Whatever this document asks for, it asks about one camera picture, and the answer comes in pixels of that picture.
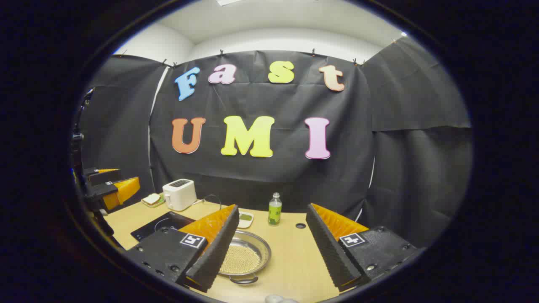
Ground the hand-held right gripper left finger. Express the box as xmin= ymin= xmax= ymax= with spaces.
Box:
xmin=125 ymin=205 xmax=240 ymax=293

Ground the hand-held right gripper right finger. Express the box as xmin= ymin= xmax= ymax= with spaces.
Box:
xmin=306 ymin=203 xmax=422 ymax=292

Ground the steel pot with black handles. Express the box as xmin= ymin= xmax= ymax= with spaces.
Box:
xmin=217 ymin=230 xmax=272 ymax=285

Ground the black induction cooktop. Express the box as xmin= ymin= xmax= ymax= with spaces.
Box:
xmin=131 ymin=211 xmax=196 ymax=242

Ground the pile of soybeans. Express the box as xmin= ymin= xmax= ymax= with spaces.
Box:
xmin=220 ymin=245 xmax=261 ymax=275

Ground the small white plate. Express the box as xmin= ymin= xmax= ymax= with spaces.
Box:
xmin=141 ymin=193 xmax=165 ymax=208

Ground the white toaster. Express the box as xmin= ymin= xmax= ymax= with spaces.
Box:
xmin=163 ymin=179 xmax=197 ymax=212

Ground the green tea bottle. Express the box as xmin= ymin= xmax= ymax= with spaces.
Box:
xmin=268 ymin=192 xmax=283 ymax=226

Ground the black backdrop cloth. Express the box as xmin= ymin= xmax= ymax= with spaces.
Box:
xmin=78 ymin=37 xmax=473 ymax=249

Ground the black power cable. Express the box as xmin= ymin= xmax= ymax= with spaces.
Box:
xmin=202 ymin=194 xmax=222 ymax=211

